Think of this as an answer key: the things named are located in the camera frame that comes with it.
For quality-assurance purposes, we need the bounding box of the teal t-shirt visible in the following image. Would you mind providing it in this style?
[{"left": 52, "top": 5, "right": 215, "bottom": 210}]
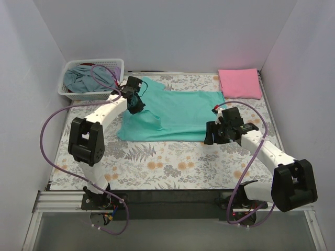
[{"left": 117, "top": 77, "right": 225, "bottom": 142}]

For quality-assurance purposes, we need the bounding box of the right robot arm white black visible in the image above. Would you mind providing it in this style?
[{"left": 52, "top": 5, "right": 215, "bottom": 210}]
[{"left": 204, "top": 106, "right": 318, "bottom": 212}]

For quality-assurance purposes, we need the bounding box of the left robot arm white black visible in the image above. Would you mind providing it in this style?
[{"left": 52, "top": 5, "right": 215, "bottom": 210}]
[{"left": 68, "top": 76, "right": 147, "bottom": 209}]

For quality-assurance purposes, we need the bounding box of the lilac t-shirt in basket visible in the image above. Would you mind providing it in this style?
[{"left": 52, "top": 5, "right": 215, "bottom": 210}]
[{"left": 99, "top": 66, "right": 121, "bottom": 88}]

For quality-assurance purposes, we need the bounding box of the white plastic laundry basket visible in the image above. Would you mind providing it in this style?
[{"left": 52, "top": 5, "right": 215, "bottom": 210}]
[{"left": 58, "top": 59, "right": 124, "bottom": 100}]

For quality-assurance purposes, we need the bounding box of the folded pink t-shirt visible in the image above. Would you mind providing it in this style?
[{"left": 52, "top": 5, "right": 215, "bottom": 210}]
[{"left": 218, "top": 69, "right": 262, "bottom": 100}]

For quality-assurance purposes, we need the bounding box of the dark red garment in basket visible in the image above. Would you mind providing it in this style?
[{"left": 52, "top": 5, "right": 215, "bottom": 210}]
[{"left": 80, "top": 63, "right": 95, "bottom": 67}]

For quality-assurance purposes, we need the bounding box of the grey-blue t-shirt in basket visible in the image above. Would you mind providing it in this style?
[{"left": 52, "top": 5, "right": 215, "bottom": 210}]
[{"left": 63, "top": 65, "right": 110, "bottom": 93}]

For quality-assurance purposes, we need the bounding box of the floral patterned table mat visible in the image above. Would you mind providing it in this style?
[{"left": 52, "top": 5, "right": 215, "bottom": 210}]
[{"left": 47, "top": 72, "right": 283, "bottom": 191}]

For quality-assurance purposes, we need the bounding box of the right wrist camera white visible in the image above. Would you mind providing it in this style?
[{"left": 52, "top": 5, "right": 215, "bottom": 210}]
[{"left": 212, "top": 105, "right": 224, "bottom": 124}]

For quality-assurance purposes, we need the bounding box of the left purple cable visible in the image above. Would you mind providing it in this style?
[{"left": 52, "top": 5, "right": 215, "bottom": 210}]
[{"left": 39, "top": 65, "right": 130, "bottom": 236}]

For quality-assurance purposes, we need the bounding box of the purple cable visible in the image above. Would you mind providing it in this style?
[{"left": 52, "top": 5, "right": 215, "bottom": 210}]
[
  {"left": 214, "top": 100, "right": 276, "bottom": 226},
  {"left": 39, "top": 65, "right": 130, "bottom": 236}
]

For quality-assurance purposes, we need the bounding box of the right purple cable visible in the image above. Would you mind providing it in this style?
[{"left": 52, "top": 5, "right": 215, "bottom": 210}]
[{"left": 214, "top": 100, "right": 276, "bottom": 226}]

